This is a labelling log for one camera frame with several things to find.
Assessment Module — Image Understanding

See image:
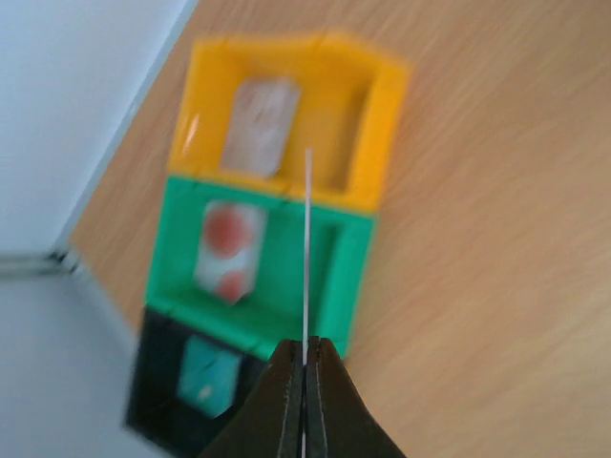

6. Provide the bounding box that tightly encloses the green plastic bin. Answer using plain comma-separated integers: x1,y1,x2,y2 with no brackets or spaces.
145,177,374,360

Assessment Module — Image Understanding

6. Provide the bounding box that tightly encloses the yellow plastic bin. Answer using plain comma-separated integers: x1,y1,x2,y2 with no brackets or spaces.
167,31,411,214

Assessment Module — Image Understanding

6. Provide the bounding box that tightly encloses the card in yellow bin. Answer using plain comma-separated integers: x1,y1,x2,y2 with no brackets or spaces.
221,78,301,178

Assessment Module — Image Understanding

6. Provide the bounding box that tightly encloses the red white card in bin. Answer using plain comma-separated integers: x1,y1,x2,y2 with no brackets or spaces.
194,200,268,304

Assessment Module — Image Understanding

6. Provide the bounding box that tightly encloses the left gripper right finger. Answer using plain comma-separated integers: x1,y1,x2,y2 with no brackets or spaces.
305,337,404,457

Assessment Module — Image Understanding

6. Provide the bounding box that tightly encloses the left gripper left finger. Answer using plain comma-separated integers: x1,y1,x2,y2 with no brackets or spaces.
200,340,303,457

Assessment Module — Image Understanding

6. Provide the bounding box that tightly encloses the black plastic bin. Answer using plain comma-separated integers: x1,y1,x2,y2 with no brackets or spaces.
125,308,265,457

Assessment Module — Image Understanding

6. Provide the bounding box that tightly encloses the teal card in black bin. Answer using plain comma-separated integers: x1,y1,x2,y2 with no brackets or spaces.
177,337,242,418

